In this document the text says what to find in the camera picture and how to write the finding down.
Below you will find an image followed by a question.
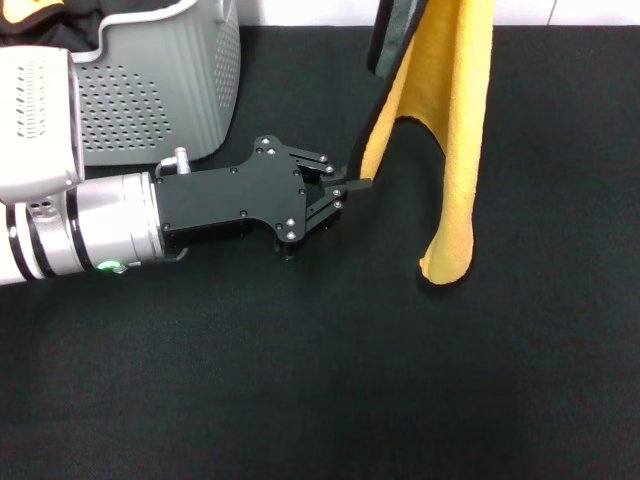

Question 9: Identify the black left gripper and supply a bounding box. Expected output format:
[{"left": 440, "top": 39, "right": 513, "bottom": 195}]
[{"left": 153, "top": 133, "right": 375, "bottom": 262}]

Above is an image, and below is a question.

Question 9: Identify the yellow towel with black edge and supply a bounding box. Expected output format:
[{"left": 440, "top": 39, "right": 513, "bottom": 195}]
[
  {"left": 347, "top": 0, "right": 496, "bottom": 287},
  {"left": 0, "top": 0, "right": 176, "bottom": 51}
]

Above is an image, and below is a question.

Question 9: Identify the grey perforated storage basket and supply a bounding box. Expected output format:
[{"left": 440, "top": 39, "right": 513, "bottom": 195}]
[{"left": 69, "top": 0, "right": 244, "bottom": 166}]

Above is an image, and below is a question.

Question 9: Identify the silver plug connector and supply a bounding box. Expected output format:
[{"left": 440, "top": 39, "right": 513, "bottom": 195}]
[{"left": 155, "top": 146, "right": 194, "bottom": 177}]

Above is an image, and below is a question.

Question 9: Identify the wrist camera with white housing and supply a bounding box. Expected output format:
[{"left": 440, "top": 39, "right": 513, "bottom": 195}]
[{"left": 0, "top": 45, "right": 87, "bottom": 206}]

